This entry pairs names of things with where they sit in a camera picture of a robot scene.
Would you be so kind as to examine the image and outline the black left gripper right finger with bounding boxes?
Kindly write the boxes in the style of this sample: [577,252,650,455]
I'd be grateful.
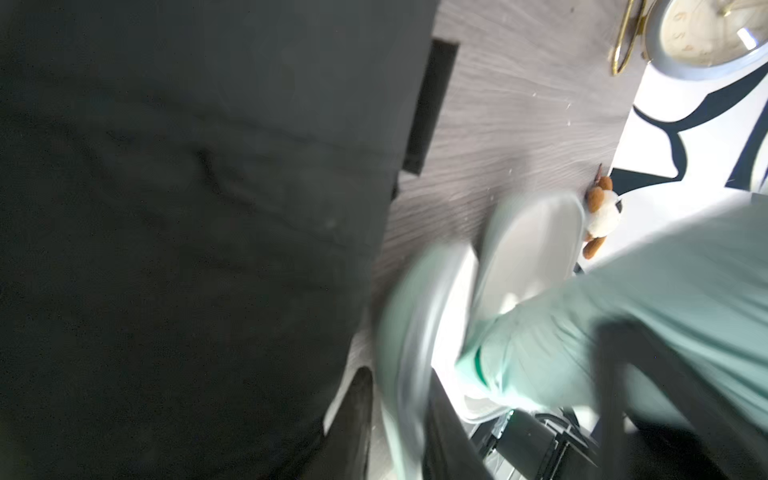
[422,370,492,480]

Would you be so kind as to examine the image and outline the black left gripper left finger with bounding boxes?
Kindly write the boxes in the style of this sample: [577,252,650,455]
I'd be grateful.
[299,367,374,480]

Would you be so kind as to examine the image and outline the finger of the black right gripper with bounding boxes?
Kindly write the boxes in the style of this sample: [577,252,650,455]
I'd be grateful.
[592,321,767,479]

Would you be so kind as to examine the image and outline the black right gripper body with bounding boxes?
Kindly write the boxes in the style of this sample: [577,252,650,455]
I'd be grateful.
[473,408,599,479]

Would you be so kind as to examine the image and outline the black umbrella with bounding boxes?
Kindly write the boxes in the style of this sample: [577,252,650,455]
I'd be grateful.
[1,1,439,479]

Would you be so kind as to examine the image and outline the brown white plush dog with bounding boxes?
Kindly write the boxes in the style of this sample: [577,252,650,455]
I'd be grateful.
[582,165,623,260]

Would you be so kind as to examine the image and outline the blue round alarm clock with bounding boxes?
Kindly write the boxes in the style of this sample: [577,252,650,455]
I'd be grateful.
[610,0,767,81]

